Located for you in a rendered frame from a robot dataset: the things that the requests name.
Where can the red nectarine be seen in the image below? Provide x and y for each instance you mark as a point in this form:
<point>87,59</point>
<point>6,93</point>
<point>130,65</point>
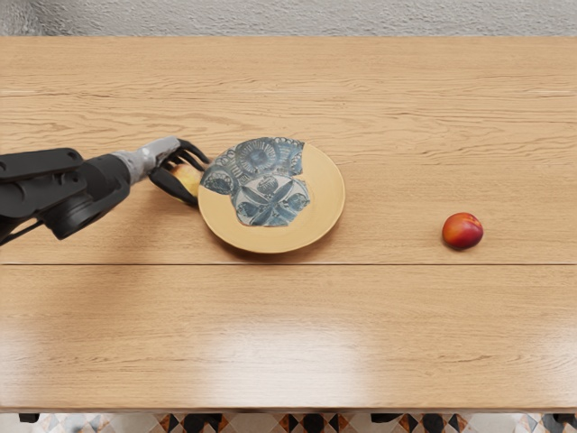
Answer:
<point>462,230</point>

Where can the yellow-orange fruit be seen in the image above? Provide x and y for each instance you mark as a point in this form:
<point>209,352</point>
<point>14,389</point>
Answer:
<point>189,178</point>

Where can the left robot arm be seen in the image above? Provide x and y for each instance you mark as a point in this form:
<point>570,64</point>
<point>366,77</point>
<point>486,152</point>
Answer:
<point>67,189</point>

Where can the yellow plate with blue pattern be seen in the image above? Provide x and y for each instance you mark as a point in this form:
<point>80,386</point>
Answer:
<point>279,212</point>

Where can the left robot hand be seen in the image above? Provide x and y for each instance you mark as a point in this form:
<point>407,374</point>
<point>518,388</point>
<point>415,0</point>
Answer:
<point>151,155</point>

